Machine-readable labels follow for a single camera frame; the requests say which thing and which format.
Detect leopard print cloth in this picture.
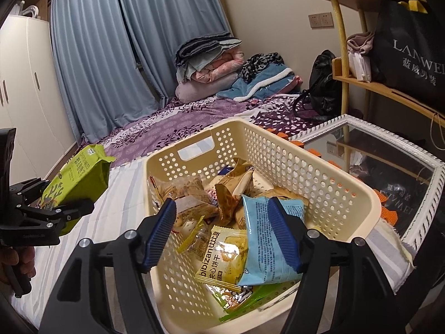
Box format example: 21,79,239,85
240,53,284,82

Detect pale teal folded blanket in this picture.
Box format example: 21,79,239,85
175,40,242,80

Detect brown label snack packet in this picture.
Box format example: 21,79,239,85
214,183,244,227

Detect green and yellow snack packet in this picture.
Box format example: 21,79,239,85
209,280,300,322

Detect blue curtain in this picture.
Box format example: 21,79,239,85
50,0,162,136
115,0,237,98

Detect pink folded quilt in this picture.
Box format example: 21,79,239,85
191,49,246,82

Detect person's left hand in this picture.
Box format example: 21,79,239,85
0,248,37,286

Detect striped bed sheet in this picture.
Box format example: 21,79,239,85
7,160,414,334

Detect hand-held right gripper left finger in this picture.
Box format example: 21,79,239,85
35,198,178,334

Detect purple floral blanket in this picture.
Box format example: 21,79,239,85
78,92,334,168

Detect clear yellow cake packet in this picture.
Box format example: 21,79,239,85
177,216,249,286

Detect blue fleece blanket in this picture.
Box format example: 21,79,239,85
216,63,303,103

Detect white wardrobe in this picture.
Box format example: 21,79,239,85
0,14,79,188

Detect tan and white snack packet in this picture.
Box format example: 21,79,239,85
205,158,256,199

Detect olive green snack packet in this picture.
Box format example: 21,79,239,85
40,144,116,234

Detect tan glossy snack packet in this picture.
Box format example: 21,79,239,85
257,187,310,211

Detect clear nut snack packet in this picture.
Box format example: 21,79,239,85
149,176,219,234

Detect cream perforated plastic basket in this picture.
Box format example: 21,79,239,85
143,117,383,331

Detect wooden shelf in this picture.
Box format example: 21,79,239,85
315,0,445,140

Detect light blue snack packet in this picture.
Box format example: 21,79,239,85
238,195,310,286

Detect black shopping bag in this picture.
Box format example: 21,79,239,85
369,0,445,93

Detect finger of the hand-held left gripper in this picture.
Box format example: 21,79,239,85
10,178,53,213
16,198,95,237

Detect dark grey folded blanket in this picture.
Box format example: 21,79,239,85
175,31,240,67

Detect white paper bag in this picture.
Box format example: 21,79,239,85
348,50,372,83

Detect pink folded cloth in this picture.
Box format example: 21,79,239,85
347,31,375,56

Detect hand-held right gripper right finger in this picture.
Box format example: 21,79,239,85
267,197,400,334

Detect white clothes hangers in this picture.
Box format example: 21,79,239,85
7,2,39,19

